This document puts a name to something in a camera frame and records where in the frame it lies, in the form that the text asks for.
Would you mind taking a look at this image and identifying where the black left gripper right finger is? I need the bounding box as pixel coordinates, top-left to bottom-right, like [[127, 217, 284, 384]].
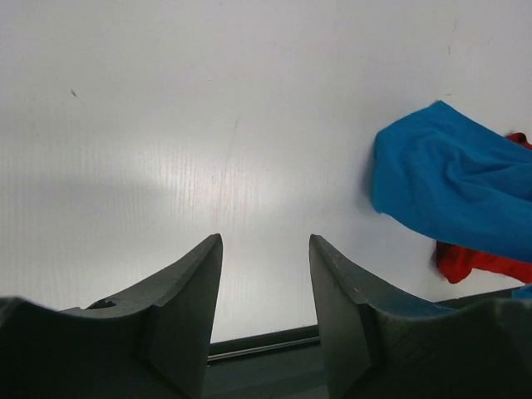
[[309, 235, 531, 398]]

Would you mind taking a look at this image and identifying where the aluminium table edge rail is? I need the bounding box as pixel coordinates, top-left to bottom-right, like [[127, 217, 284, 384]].
[[205, 286, 532, 365]]

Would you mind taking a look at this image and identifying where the red t-shirt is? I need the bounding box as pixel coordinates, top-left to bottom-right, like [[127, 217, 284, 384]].
[[423, 127, 531, 283]]

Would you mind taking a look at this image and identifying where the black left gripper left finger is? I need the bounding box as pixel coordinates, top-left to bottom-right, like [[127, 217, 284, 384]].
[[1, 234, 223, 398]]

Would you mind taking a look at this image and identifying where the blue t-shirt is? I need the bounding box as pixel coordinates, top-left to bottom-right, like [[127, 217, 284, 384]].
[[371, 101, 531, 262]]

